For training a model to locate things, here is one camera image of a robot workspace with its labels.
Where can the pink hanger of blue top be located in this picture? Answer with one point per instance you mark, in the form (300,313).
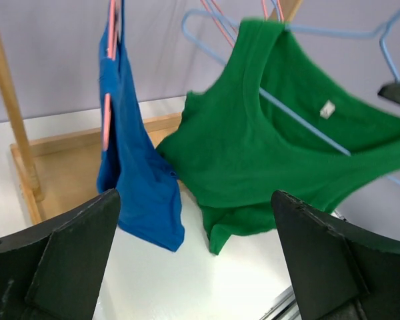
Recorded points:
(115,19)

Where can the blue tank top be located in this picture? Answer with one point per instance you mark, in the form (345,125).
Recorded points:
(147,184)

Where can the green tank top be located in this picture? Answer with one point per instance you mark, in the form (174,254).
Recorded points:
(275,121)

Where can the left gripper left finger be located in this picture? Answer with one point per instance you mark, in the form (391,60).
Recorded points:
(54,269)

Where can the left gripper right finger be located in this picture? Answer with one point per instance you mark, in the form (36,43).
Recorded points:
(337,270)

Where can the wooden clothes rack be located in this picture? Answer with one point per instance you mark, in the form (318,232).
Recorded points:
(24,152)

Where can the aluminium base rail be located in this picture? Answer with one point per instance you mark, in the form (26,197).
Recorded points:
(284,307)

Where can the blue hanger of green top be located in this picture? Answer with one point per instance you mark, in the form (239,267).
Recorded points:
(358,66)

